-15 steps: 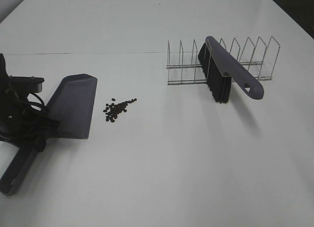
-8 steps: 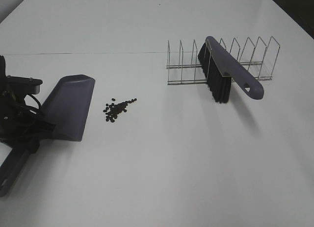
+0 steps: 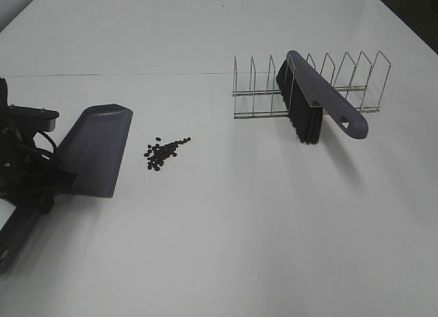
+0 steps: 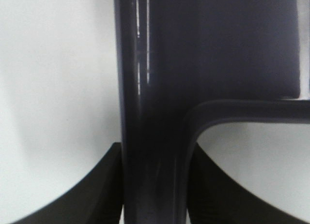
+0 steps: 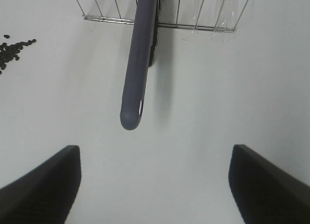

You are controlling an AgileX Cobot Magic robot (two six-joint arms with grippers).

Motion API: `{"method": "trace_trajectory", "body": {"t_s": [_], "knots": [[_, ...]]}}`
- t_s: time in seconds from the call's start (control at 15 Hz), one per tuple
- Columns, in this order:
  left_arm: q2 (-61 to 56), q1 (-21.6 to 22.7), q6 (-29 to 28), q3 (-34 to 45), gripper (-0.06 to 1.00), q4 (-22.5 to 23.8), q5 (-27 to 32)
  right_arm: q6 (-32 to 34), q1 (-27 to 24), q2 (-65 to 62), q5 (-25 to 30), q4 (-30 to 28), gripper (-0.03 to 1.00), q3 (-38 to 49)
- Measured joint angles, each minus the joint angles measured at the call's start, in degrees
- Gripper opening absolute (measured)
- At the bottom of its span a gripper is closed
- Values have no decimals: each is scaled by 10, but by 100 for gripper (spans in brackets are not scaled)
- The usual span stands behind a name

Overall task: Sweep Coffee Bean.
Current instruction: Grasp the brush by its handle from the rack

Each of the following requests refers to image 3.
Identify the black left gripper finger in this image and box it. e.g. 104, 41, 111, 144
36, 185, 70, 214

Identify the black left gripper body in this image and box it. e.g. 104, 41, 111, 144
1, 125, 74, 199

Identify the purple plastic dustpan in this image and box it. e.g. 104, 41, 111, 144
1, 104, 133, 273

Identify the pile of coffee beans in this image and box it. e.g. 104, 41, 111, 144
143, 137, 192, 172

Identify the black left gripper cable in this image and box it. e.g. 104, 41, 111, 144
20, 130, 62, 177

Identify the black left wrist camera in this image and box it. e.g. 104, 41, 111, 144
8, 105, 60, 132

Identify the chrome wire rack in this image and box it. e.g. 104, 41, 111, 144
231, 51, 392, 119

